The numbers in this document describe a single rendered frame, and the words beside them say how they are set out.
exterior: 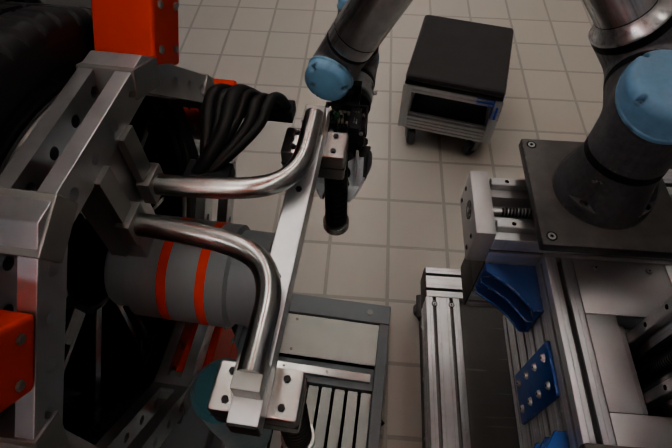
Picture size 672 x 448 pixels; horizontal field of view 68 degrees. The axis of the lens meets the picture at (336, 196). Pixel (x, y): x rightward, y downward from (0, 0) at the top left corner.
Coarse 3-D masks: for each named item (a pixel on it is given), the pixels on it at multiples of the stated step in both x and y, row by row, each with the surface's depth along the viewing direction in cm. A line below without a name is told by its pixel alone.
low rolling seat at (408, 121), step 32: (448, 32) 188; (480, 32) 188; (512, 32) 188; (416, 64) 176; (448, 64) 176; (480, 64) 176; (416, 96) 201; (448, 96) 175; (480, 96) 171; (416, 128) 190; (448, 128) 186; (480, 128) 183
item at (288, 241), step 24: (312, 168) 63; (288, 192) 60; (312, 192) 62; (288, 216) 58; (288, 240) 56; (288, 264) 54; (288, 288) 52; (240, 408) 45; (264, 408) 46; (240, 432) 46
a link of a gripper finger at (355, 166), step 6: (348, 162) 82; (354, 162) 82; (360, 162) 82; (348, 168) 81; (354, 168) 81; (360, 168) 81; (354, 174) 80; (360, 174) 80; (348, 180) 79; (354, 180) 79; (360, 180) 79; (348, 186) 79; (354, 186) 79; (360, 186) 79; (348, 192) 78; (354, 192) 78; (348, 198) 77
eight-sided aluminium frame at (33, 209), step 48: (96, 96) 54; (144, 96) 56; (192, 96) 69; (48, 144) 47; (96, 144) 47; (192, 144) 83; (0, 192) 42; (48, 192) 43; (0, 240) 41; (48, 240) 42; (0, 288) 43; (48, 288) 43; (48, 336) 44; (48, 384) 44; (0, 432) 44; (48, 432) 45; (144, 432) 69
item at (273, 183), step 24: (312, 120) 63; (120, 144) 52; (312, 144) 61; (144, 168) 56; (288, 168) 58; (144, 192) 57; (168, 192) 57; (192, 192) 57; (216, 192) 57; (240, 192) 57; (264, 192) 57
